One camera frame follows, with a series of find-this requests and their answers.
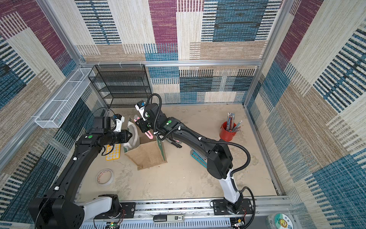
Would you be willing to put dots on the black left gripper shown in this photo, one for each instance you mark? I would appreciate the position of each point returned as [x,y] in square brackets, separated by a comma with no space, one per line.
[125,133]

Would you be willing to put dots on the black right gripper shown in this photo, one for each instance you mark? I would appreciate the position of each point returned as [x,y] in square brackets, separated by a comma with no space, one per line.
[144,125]

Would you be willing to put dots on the pink utility knife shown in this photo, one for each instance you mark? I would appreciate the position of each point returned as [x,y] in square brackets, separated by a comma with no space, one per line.
[148,134]

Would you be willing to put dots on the green Christmas burlap tote bag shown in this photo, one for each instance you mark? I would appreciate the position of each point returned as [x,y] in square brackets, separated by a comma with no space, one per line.
[143,151]

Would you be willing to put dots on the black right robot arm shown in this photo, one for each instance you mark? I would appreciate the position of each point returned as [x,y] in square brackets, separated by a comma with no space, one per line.
[217,153]

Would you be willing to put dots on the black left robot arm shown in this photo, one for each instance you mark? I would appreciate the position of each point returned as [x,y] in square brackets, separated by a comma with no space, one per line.
[57,208]

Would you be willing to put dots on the black grey utility knife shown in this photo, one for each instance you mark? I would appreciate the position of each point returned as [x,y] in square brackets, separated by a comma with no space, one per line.
[175,143]

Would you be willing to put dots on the yellow calculator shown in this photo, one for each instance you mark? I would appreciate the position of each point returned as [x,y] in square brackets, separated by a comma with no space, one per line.
[113,152]

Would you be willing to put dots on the clear tape roll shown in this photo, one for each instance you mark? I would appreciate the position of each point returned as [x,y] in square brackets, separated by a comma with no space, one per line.
[105,177]

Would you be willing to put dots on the red pen cup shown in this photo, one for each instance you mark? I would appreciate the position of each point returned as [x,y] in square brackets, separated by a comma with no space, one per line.
[226,135]

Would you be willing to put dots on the green white round sticker can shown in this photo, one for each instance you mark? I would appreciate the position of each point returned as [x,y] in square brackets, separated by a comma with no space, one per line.
[279,221]

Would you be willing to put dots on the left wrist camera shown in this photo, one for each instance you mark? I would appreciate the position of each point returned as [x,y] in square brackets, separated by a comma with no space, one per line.
[119,121]

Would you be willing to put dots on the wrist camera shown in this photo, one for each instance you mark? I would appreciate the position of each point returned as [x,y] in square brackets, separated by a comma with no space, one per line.
[140,106]
[119,121]

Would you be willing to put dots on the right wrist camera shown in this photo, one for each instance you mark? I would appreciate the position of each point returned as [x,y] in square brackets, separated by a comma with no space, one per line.
[140,106]

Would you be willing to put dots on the black wire mesh shelf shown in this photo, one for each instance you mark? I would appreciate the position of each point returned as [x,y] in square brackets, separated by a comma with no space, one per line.
[121,86]

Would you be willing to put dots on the white wire mesh tray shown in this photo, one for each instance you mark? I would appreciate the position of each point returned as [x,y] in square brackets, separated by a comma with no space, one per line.
[57,110]

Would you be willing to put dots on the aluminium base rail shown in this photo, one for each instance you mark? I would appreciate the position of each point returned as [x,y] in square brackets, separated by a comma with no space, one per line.
[195,213]

